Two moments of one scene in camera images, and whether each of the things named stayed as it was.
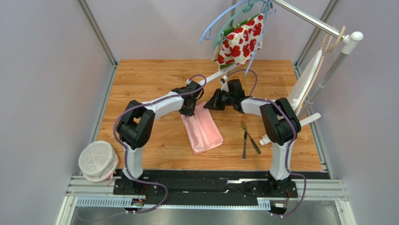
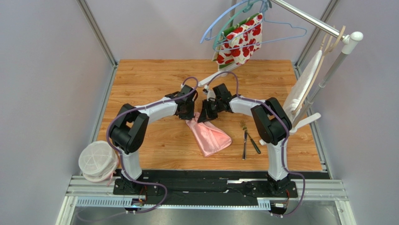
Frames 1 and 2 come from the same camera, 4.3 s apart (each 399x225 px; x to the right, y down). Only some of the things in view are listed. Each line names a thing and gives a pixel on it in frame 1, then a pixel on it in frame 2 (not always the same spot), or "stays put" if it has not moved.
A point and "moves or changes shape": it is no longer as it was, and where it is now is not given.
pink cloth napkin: [201, 130] moves or changes shape
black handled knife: [254, 144] stays put
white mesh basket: [98, 161] stays put
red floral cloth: [240, 41] stays put
